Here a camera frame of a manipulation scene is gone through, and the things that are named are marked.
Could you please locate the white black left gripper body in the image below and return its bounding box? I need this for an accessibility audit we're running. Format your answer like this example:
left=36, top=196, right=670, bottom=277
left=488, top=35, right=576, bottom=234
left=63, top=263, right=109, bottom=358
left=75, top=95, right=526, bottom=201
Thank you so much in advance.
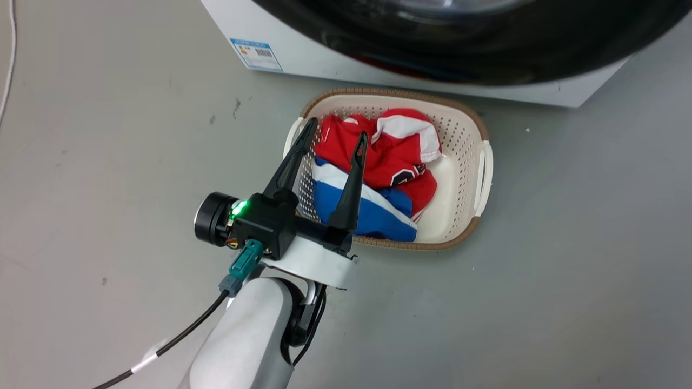
left=194, top=192, right=359, bottom=290

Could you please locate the black round washing machine door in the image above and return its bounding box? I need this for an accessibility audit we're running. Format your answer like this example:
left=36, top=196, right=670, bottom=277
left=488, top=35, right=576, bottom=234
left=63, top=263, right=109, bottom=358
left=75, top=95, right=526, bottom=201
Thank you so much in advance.
left=251, top=0, right=692, bottom=86

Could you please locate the thin white floor cable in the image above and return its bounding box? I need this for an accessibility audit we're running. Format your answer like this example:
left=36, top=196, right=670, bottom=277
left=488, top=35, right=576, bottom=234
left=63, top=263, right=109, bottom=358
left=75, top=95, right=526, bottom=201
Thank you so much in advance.
left=0, top=0, right=18, bottom=126

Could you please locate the white washing machine body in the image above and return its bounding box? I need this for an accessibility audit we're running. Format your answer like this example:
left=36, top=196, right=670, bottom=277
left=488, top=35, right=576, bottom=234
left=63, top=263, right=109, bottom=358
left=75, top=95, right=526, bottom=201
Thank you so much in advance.
left=200, top=0, right=631, bottom=108

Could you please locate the blue white energy label sticker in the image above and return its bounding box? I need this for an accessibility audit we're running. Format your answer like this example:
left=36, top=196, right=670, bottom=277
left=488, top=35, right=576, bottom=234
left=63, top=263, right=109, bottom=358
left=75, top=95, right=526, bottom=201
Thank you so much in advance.
left=229, top=38, right=284, bottom=72

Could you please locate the cream plastic laundry basket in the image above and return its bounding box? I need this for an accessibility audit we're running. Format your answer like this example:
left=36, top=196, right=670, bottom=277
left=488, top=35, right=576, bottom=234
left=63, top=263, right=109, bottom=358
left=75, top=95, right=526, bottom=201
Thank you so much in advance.
left=283, top=88, right=494, bottom=251

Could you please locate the black cable with teal plug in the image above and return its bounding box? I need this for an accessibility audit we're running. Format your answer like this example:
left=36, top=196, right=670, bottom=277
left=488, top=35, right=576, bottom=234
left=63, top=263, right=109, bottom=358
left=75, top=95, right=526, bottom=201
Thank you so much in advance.
left=91, top=239, right=264, bottom=389

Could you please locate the red white garment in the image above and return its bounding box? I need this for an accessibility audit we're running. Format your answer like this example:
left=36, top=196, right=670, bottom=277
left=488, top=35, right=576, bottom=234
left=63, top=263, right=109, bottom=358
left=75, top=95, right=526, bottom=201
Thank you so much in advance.
left=313, top=108, right=443, bottom=223

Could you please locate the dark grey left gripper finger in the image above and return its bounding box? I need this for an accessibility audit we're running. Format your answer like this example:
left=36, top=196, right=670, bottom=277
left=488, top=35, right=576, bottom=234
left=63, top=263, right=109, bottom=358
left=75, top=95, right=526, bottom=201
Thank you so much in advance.
left=327, top=131, right=369, bottom=232
left=263, top=117, right=319, bottom=205

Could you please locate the blue white striped garment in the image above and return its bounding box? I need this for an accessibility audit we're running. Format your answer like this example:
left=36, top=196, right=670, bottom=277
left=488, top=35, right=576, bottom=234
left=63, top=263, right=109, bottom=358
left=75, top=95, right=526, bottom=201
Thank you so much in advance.
left=311, top=157, right=418, bottom=243

